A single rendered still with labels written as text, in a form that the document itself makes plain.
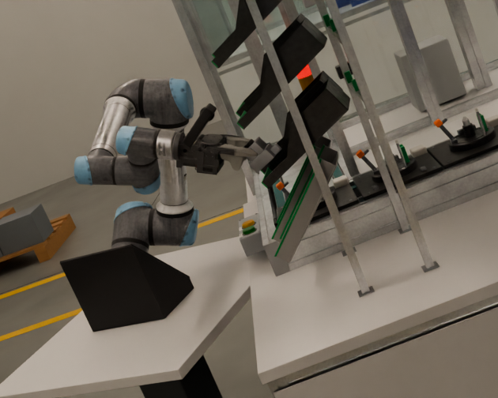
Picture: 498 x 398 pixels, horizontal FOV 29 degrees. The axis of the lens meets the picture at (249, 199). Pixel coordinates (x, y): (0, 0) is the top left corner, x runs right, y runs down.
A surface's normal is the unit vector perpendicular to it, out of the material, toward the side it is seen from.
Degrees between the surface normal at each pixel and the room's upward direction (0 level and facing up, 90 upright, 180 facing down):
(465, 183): 90
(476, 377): 90
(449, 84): 90
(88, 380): 0
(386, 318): 0
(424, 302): 0
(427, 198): 90
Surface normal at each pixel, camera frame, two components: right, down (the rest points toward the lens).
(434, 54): 0.03, 0.25
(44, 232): 0.92, -0.33
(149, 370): -0.37, -0.90
